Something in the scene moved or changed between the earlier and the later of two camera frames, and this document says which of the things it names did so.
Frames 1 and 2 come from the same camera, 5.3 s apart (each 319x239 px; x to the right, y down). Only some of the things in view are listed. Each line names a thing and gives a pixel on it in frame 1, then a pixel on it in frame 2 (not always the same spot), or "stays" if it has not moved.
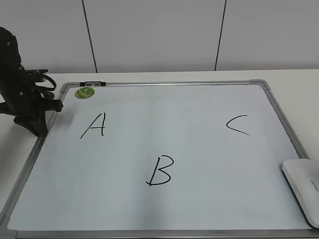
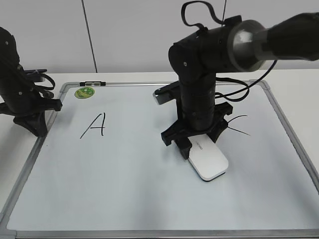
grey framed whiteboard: [172, 159] stays
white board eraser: [302, 175] to [206, 158]
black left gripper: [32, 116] stays
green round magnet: [84, 92] stays
